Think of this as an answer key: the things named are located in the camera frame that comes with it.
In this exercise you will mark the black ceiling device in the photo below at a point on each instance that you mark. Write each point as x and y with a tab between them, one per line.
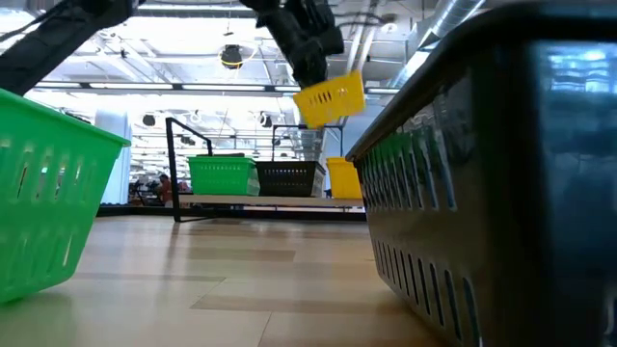
232	55

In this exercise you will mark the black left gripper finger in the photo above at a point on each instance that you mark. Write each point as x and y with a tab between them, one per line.
303	70
320	67

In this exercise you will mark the long ceiling light bar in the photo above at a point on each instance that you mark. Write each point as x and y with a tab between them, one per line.
130	87

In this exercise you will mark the yellow plastic basket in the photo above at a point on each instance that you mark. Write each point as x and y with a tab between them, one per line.
343	180
337	113

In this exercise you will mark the white building column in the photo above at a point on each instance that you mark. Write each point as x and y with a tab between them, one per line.
113	159

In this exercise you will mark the black framed wooden shelf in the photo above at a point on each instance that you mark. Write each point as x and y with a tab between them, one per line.
270	201

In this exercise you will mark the black plastic basket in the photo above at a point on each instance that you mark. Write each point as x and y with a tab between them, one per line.
506	217
289	193

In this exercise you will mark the person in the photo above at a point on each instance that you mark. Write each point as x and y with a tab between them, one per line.
166	190

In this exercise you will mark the black aluminium table frame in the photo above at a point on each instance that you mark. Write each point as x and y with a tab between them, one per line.
135	210

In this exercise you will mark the green plastic basket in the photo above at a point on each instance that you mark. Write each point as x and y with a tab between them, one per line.
226	191
29	125

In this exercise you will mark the silver ventilation duct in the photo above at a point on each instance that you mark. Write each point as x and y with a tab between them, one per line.
448	24

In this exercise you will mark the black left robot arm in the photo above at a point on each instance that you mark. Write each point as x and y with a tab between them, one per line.
53	38

